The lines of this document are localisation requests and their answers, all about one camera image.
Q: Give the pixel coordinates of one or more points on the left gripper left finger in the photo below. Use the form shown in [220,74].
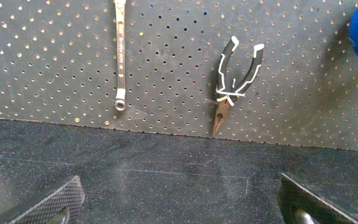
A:
[51,202]

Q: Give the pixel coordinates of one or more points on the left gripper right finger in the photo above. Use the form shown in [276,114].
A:
[315,205]

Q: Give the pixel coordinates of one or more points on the black and white pliers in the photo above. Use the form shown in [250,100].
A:
[224,112]

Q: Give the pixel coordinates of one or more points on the wrench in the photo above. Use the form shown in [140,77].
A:
[121,62]

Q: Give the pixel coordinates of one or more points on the black pegboard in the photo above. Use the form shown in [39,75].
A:
[179,62]

